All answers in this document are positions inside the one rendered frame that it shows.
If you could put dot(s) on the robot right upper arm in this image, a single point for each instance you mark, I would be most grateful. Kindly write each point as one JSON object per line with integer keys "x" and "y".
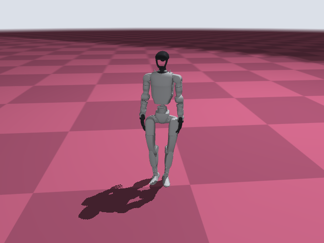
{"x": 146, "y": 86}

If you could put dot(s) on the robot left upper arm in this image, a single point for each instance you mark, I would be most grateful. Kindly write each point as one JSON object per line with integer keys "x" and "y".
{"x": 178, "y": 87}

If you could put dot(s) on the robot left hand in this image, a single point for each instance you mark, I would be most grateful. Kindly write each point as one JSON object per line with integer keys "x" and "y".
{"x": 180, "y": 124}

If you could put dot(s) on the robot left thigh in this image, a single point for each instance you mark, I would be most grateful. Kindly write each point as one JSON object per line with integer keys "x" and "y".
{"x": 172, "y": 135}

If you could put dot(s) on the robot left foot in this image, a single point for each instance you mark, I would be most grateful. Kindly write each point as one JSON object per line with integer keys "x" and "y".
{"x": 166, "y": 182}

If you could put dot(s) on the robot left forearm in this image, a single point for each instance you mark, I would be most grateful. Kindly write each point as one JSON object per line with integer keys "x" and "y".
{"x": 180, "y": 110}

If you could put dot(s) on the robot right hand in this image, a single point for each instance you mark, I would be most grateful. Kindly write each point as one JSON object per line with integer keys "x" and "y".
{"x": 142, "y": 121}

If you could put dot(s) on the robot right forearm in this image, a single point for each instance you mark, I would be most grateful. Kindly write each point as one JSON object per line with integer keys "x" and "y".
{"x": 143, "y": 107}

